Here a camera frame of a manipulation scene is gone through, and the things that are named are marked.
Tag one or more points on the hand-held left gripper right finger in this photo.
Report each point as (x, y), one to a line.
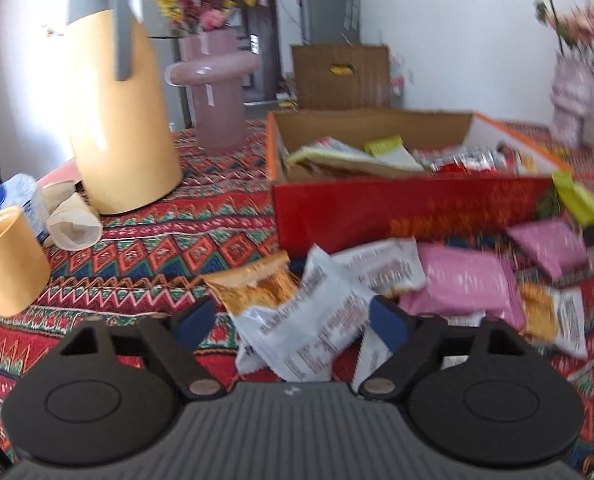
(387, 322)

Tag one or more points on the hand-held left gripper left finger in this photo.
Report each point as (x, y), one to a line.
(197, 320)

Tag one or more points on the green packet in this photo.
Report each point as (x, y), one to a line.
(577, 200)

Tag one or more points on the small pink packet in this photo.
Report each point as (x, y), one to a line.
(547, 247)

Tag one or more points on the large white text packet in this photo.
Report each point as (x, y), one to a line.
(312, 325)

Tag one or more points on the orange red cardboard box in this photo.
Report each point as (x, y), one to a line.
(402, 210)

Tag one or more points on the pile of mixed packets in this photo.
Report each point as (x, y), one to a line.
(377, 160)

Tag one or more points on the white red print packet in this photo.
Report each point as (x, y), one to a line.
(382, 265)

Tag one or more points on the orange cracker packet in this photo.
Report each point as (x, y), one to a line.
(257, 285)

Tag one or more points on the large pink packet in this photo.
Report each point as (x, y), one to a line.
(462, 280)

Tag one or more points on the orange and white packet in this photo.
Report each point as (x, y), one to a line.
(557, 320)

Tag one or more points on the textured pale pink vase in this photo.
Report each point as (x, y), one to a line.
(572, 105)

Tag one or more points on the crumpled beige paper cup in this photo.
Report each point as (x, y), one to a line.
(57, 192)

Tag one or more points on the yellow mug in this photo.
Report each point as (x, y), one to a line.
(7, 265)

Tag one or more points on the pink board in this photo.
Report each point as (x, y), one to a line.
(59, 172)

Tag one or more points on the smooth pink glass vase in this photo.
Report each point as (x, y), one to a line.
(217, 110)

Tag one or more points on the white blue tissue pack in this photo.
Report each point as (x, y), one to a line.
(7, 195)

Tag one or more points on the brown wooden chair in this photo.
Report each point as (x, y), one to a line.
(342, 90)

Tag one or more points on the grey refrigerator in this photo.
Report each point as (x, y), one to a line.
(327, 10)

